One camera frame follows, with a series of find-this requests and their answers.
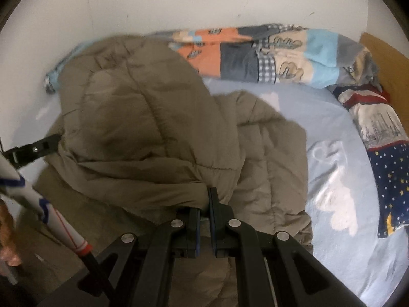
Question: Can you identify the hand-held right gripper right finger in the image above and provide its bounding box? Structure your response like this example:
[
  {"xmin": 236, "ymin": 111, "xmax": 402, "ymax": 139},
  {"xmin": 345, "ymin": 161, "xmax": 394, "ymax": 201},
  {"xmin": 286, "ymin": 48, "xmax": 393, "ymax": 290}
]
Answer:
[{"xmin": 208, "ymin": 187, "xmax": 367, "ymax": 307}]

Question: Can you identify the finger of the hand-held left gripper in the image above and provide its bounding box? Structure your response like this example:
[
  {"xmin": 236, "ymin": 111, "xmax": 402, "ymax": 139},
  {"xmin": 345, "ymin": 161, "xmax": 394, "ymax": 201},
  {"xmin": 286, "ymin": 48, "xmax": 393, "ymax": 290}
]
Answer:
[{"xmin": 3, "ymin": 134, "xmax": 61, "ymax": 168}]

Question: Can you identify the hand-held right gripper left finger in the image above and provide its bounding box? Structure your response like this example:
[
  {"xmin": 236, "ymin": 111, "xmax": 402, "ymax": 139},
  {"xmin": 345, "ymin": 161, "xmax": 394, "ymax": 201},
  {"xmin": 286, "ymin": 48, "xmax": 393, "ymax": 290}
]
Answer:
[{"xmin": 38, "ymin": 207, "xmax": 202, "ymax": 307}]

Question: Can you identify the olive quilted hooded jacket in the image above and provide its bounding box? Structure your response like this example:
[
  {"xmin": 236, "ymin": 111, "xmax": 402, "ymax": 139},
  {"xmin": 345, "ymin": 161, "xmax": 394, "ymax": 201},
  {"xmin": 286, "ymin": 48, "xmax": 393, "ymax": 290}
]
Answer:
[{"xmin": 32, "ymin": 35, "xmax": 315, "ymax": 307}]

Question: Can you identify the person's left hand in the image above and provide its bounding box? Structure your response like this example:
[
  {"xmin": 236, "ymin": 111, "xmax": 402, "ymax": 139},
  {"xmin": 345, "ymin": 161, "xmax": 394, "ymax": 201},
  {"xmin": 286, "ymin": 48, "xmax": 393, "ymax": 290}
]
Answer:
[{"xmin": 0, "ymin": 198, "xmax": 23, "ymax": 276}]

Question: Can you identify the bed with cloud-print blue sheet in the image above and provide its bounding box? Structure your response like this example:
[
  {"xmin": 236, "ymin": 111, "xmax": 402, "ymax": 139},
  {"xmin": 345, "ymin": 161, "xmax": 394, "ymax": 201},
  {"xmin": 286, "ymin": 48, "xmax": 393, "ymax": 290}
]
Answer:
[{"xmin": 35, "ymin": 78, "xmax": 409, "ymax": 301}]

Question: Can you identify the rolled patchwork cartoon quilt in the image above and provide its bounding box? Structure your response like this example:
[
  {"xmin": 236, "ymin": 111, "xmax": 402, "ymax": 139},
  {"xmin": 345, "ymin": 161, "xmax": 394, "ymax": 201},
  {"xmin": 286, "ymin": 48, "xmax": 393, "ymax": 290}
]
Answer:
[{"xmin": 44, "ymin": 23, "xmax": 384, "ymax": 94}]

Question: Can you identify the star and stripe print pillow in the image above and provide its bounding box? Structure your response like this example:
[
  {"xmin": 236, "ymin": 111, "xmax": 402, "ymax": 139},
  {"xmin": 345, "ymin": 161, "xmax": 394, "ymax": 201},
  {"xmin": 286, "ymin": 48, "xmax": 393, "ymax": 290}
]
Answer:
[{"xmin": 332, "ymin": 83, "xmax": 409, "ymax": 239}]

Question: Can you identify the wooden headboard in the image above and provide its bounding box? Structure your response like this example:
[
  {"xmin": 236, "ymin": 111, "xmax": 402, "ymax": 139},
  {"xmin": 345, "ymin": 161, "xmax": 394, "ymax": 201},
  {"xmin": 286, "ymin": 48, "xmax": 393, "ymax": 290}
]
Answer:
[{"xmin": 359, "ymin": 32, "xmax": 409, "ymax": 116}]

